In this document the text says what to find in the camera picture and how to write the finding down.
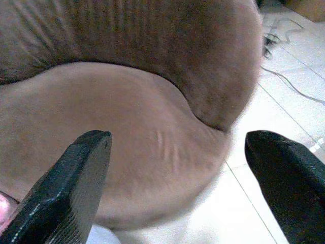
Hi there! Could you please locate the pink pillow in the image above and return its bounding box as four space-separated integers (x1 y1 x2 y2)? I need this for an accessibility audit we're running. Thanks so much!
0 192 16 227

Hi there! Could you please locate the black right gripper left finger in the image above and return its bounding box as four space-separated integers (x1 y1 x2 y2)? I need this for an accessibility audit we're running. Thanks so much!
0 130 113 244

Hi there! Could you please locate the thin grey floor cable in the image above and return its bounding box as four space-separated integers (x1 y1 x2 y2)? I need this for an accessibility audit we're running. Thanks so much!
260 65 325 105

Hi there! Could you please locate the black cable bundle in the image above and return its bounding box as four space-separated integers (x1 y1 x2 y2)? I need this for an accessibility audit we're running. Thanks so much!
261 19 305 60

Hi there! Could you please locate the brown wooden furniture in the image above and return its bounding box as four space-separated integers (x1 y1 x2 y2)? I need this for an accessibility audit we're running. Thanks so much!
286 0 325 22

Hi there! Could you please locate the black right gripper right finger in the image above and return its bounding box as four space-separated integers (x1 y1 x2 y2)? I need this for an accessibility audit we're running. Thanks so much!
244 130 325 244

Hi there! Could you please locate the brown fabric sofa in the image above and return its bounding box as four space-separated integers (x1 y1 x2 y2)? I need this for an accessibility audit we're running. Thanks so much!
0 0 264 232

